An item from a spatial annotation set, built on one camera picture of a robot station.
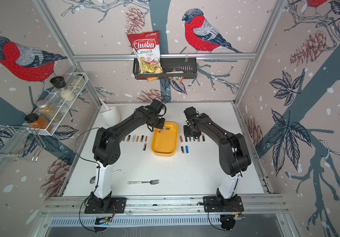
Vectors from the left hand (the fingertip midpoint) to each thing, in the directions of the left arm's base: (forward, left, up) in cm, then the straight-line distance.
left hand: (164, 122), depth 95 cm
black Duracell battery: (-12, +13, -11) cm, 21 cm away
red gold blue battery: (-5, +13, -11) cm, 18 cm away
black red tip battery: (-15, -12, -10) cm, 22 cm away
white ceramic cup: (+6, +37, -2) cm, 38 cm away
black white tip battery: (-6, -27, -10) cm, 29 cm away
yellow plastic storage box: (-10, -1, -11) cm, 15 cm away
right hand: (-6, -16, -3) cm, 17 cm away
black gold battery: (-5, +16, -11) cm, 20 cm away
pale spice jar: (+13, +50, +23) cm, 57 cm away
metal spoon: (-33, +40, -12) cm, 53 cm away
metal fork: (-34, +5, -10) cm, 36 cm away
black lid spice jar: (+1, +51, +24) cm, 57 cm away
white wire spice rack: (-2, +57, +23) cm, 61 cm away
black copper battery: (-7, -23, -10) cm, 27 cm away
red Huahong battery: (-1, +3, -9) cm, 10 cm away
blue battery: (-15, -15, -11) cm, 24 cm away
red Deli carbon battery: (-6, -12, -11) cm, 17 cm away
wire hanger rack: (-29, +56, +25) cm, 68 cm away
